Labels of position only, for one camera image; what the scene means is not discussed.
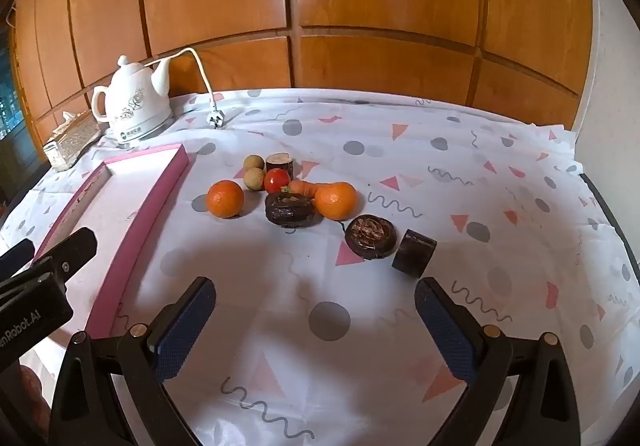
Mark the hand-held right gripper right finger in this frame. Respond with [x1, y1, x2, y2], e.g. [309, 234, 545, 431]
[414, 277, 583, 446]

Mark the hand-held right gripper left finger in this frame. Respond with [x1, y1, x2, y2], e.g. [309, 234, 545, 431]
[48, 276, 217, 446]

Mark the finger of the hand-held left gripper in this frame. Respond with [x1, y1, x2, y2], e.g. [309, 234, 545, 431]
[31, 227, 98, 288]
[0, 241, 36, 279]

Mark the pink shallow tray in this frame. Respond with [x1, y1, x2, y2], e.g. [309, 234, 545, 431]
[32, 143, 190, 339]

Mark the dark sugarcane piece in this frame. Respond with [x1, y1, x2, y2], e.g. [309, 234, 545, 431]
[391, 229, 437, 279]

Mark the dark water chestnut patterned top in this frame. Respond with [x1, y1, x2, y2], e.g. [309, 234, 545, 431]
[344, 215, 398, 259]

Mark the orange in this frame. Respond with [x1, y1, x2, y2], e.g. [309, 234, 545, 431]
[314, 181, 358, 221]
[206, 179, 245, 219]

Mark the beige tissue box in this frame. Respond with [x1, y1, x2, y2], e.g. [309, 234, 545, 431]
[42, 110, 103, 172]

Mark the white patterned tablecloth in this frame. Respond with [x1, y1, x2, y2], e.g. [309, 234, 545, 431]
[0, 87, 640, 446]

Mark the white floral electric kettle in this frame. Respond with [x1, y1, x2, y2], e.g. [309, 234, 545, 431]
[91, 55, 173, 145]

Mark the dark glass door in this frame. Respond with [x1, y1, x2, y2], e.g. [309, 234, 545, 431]
[0, 24, 38, 207]

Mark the red tomato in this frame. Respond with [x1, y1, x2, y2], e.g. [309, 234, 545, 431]
[263, 168, 291, 194]

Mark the small carrot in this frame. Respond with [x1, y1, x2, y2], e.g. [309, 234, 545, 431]
[282, 180, 331, 197]

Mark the sugarcane piece with pale end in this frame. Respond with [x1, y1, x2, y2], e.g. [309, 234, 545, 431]
[265, 153, 296, 177]

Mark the white kettle power cable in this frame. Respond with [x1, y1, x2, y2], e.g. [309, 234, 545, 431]
[145, 47, 227, 129]

